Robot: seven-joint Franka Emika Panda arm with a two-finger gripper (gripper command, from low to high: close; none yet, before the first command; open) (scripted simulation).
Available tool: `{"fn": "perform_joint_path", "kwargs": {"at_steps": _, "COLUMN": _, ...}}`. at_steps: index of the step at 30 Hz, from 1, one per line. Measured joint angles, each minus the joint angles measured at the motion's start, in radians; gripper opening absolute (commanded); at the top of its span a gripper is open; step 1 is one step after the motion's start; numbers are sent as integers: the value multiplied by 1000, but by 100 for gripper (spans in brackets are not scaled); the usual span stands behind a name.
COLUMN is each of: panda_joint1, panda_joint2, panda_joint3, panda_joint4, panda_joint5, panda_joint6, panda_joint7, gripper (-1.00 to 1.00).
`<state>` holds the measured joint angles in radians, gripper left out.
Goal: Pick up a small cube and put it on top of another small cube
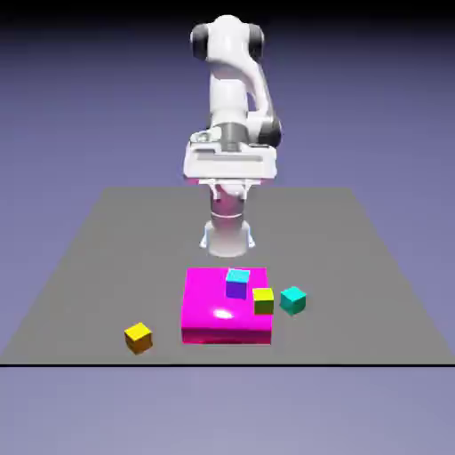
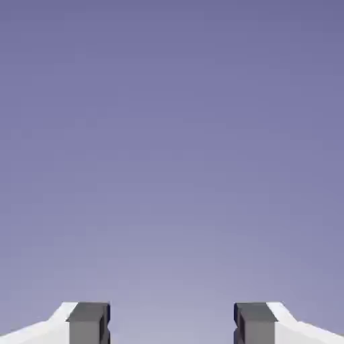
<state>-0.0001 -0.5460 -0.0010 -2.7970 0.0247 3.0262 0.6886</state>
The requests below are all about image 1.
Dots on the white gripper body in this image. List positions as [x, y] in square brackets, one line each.
[230, 164]

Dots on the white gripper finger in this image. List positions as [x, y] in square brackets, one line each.
[214, 189]
[244, 190]

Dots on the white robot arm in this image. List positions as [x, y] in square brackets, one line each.
[227, 89]

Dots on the small blue cube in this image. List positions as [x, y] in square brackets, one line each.
[237, 287]

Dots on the small yellow-green cube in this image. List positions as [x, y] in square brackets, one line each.
[263, 301]

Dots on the small teal cube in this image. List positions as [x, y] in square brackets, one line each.
[293, 300]

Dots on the small orange cube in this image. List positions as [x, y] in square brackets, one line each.
[138, 337]

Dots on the large magenta box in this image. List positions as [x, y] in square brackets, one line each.
[226, 312]

